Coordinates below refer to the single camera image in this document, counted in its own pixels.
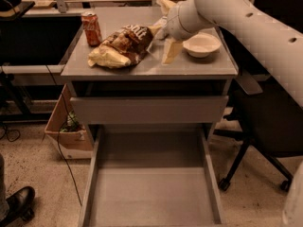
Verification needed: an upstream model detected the black office chair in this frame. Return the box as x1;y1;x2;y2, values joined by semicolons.
214;0;303;193

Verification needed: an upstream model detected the clear plastic water bottle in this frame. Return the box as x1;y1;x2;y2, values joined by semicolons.
147;16;168;55

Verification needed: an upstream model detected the black floor cable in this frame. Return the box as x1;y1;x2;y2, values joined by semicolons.
41;63;83;207

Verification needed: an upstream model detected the open middle drawer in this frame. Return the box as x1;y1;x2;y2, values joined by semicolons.
78;125;227;227

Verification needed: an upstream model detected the brown sea salt chip bag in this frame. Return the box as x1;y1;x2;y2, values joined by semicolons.
88;25;161;69

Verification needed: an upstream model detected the grey drawer cabinet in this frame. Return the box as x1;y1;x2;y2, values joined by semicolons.
60;5;240;144

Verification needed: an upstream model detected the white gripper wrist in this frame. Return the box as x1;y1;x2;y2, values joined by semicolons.
156;0;205;64

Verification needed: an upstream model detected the white paper bowl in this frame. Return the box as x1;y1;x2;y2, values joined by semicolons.
183;33;222;58

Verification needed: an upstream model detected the black leather shoe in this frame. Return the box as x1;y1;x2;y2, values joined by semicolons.
0;186;35;227

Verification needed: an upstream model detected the red soda can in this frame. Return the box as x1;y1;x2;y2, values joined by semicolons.
81;11;102;46

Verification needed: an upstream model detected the cardboard box with trash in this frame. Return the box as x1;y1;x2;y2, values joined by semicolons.
45;85;93;160

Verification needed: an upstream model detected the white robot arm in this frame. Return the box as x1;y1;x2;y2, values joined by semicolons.
166;0;303;190

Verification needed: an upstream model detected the grey top drawer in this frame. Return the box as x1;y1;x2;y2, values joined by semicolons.
70;96;228;125

